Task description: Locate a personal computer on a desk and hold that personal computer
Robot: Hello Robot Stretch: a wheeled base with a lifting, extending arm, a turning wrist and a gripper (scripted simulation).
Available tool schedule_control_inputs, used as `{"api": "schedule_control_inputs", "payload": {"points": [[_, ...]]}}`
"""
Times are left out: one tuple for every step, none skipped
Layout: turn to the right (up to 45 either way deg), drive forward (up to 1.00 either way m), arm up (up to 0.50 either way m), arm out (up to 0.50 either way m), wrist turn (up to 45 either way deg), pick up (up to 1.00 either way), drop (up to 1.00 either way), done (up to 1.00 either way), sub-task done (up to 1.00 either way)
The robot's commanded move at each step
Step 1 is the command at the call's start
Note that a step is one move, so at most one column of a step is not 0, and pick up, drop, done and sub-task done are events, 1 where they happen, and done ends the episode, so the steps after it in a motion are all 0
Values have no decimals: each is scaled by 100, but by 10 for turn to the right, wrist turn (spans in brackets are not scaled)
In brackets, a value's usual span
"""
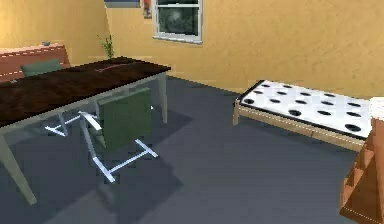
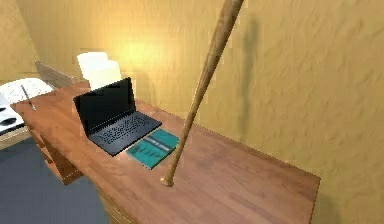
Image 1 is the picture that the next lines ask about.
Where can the white framed window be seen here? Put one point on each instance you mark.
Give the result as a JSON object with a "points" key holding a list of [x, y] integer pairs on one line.
{"points": [[178, 20]]}

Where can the green house plant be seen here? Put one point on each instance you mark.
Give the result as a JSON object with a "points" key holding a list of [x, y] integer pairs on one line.
{"points": [[108, 46]]}

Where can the red framed picture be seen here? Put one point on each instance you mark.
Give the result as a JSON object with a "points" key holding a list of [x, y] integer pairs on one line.
{"points": [[147, 8]]}

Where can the white bed with black dots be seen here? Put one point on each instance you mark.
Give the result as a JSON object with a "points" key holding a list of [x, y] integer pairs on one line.
{"points": [[306, 106]]}

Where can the dark brown wooden table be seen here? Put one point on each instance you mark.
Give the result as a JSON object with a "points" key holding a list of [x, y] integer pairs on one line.
{"points": [[66, 86]]}

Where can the grey blue framed picture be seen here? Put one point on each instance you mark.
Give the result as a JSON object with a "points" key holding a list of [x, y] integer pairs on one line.
{"points": [[122, 3]]}

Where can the small grey bowl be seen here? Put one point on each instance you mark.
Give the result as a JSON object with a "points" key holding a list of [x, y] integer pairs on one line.
{"points": [[46, 43]]}

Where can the red brown wooden cupboard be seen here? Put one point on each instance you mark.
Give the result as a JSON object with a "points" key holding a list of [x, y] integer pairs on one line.
{"points": [[26, 60]]}

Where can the white pillow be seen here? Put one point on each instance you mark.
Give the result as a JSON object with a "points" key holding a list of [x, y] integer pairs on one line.
{"points": [[377, 107]]}

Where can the orange brown wooden furniture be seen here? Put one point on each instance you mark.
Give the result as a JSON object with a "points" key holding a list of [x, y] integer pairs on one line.
{"points": [[366, 180]]}

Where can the green chair with white frame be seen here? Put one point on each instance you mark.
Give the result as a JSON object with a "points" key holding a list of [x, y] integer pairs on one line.
{"points": [[125, 118], [41, 67]]}

